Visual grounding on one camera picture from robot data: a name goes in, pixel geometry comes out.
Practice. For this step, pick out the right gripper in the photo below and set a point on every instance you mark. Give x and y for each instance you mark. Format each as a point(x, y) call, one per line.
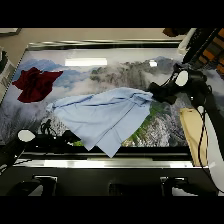
point(163, 92)

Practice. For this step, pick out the light blue shirt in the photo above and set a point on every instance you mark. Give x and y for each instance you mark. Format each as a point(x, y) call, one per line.
point(106, 116)

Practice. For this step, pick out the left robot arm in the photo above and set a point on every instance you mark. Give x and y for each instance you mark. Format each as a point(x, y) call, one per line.
point(20, 146)

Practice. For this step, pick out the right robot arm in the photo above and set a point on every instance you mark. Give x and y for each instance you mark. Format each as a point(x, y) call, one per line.
point(213, 133)

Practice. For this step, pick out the beige garment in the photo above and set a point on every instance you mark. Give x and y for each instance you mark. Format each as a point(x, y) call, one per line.
point(192, 133)

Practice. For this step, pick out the red garment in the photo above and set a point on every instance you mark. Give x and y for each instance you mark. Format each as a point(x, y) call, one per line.
point(33, 85)

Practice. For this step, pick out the silver frame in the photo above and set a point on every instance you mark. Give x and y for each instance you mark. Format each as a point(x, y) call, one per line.
point(110, 164)

